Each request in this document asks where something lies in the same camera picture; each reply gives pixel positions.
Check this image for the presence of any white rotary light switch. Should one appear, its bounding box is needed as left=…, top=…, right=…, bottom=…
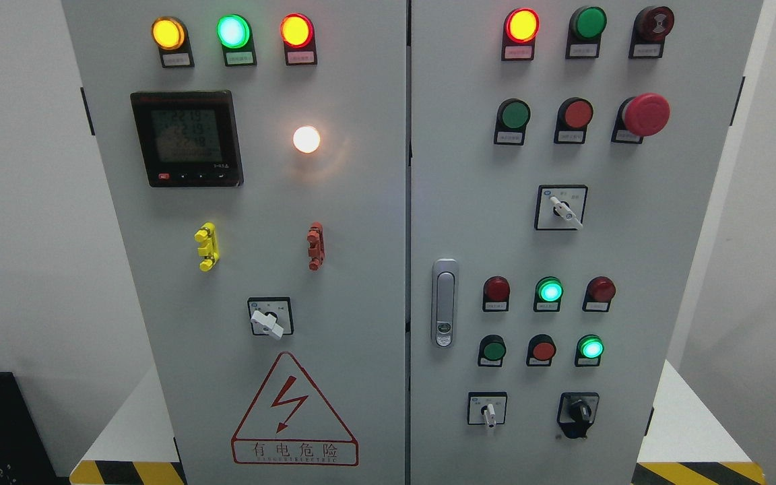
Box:
left=247, top=296, right=294, bottom=340

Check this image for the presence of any yellow indicator light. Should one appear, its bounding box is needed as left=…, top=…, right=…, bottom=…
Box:
left=152, top=16, right=194, bottom=68

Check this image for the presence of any red terminal connector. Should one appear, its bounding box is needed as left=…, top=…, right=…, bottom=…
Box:
left=306, top=222, right=325, bottom=272

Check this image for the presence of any dark red indicator left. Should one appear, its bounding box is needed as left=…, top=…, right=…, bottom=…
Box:
left=482, top=276, right=511, bottom=313

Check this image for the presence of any dark red indicator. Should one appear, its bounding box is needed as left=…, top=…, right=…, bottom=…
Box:
left=482, top=276, right=511, bottom=313
left=583, top=276, right=616, bottom=313

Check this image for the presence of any clear round lamp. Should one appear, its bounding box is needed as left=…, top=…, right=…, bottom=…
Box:
left=292, top=125, right=321, bottom=154

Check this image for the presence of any green push button lower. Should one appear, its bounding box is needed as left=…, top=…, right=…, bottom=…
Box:
left=478, top=334, right=507, bottom=366

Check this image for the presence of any left grey cabinet door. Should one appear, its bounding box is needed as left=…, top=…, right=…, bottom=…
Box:
left=63, top=1, right=407, bottom=484

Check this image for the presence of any grey cabinet door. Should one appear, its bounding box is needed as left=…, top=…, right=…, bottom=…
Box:
left=63, top=1, right=407, bottom=484
left=410, top=1, right=763, bottom=484

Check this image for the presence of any lit green indicator middle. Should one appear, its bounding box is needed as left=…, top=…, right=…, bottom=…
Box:
left=533, top=276, right=563, bottom=311

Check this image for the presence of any white rotary selector upper right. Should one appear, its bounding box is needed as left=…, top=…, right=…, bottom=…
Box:
left=535, top=185, right=589, bottom=230

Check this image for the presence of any white rotary selector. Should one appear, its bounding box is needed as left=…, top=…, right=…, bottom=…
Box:
left=535, top=185, right=589, bottom=230
left=466, top=392, right=508, bottom=428

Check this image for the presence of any green push button second row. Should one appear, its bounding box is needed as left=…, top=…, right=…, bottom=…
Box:
left=493, top=98, right=531, bottom=146

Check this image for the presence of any yellow terminal connector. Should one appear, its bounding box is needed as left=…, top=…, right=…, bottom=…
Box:
left=194, top=222, right=220, bottom=272

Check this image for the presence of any red push button lower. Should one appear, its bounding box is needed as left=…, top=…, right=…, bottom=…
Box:
left=526, top=334, right=557, bottom=366

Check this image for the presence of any white rotary selector lower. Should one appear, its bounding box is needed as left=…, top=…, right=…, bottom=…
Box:
left=466, top=392, right=508, bottom=428

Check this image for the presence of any right grey cabinet door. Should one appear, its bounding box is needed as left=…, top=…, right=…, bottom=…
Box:
left=410, top=1, right=763, bottom=484

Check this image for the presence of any red electric hazard warning sticker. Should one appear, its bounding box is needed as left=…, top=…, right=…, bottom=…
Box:
left=231, top=351, right=358, bottom=467

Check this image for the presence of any dark red indicator right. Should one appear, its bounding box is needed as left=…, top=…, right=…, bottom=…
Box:
left=583, top=276, right=616, bottom=313

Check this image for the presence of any red push button second row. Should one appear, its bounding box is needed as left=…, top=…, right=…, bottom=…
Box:
left=553, top=96, right=593, bottom=144

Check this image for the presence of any black digital power meter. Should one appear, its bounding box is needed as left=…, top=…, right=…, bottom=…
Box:
left=130, top=90, right=245, bottom=188

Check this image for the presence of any lit green button lower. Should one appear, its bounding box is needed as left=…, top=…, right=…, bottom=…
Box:
left=574, top=334, right=606, bottom=366

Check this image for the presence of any red indicator light top left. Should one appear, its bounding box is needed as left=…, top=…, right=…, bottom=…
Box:
left=280, top=12, right=317, bottom=65

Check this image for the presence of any red indicator light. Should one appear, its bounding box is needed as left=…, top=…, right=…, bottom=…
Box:
left=280, top=12, right=317, bottom=65
left=501, top=8, right=541, bottom=61

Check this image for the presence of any red indicator light top right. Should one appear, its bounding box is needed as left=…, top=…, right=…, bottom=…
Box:
left=501, top=8, right=541, bottom=61

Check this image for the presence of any green indicator light top left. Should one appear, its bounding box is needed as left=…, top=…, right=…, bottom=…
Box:
left=216, top=13, right=257, bottom=67

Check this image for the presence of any red emergency stop mushroom button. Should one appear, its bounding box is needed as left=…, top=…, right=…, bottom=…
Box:
left=612, top=92, right=671, bottom=145

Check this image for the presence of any green button top right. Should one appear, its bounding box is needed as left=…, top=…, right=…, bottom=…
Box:
left=564, top=5, right=608, bottom=59

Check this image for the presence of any dark red buzzer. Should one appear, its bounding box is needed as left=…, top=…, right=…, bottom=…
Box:
left=628, top=5, right=675, bottom=59

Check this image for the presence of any white platform hazard striped edge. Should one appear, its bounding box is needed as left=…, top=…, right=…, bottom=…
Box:
left=68, top=363, right=766, bottom=484

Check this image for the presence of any silver door lock handle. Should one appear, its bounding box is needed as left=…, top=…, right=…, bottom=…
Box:
left=431, top=259, right=459, bottom=349

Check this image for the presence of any black rotary knob switch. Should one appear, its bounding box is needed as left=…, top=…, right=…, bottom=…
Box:
left=556, top=392, right=600, bottom=439

